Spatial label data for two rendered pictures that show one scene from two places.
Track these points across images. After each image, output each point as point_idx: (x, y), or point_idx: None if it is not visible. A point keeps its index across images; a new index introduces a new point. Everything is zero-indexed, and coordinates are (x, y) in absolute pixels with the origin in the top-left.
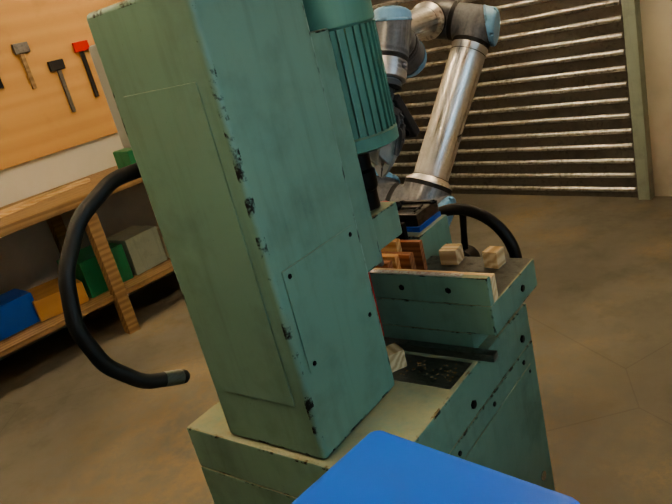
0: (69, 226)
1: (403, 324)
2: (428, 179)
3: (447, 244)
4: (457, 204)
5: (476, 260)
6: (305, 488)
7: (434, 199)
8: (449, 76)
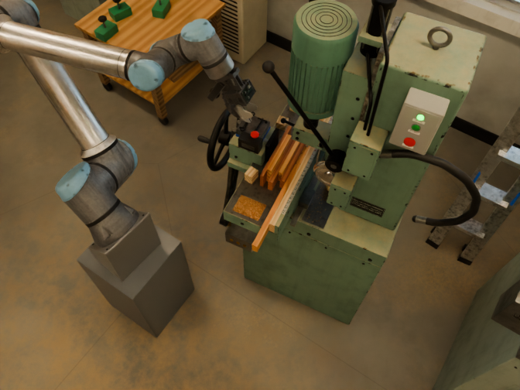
0: (473, 182)
1: (320, 156)
2: (113, 139)
3: (278, 121)
4: (225, 112)
5: (285, 116)
6: None
7: (251, 112)
8: (53, 65)
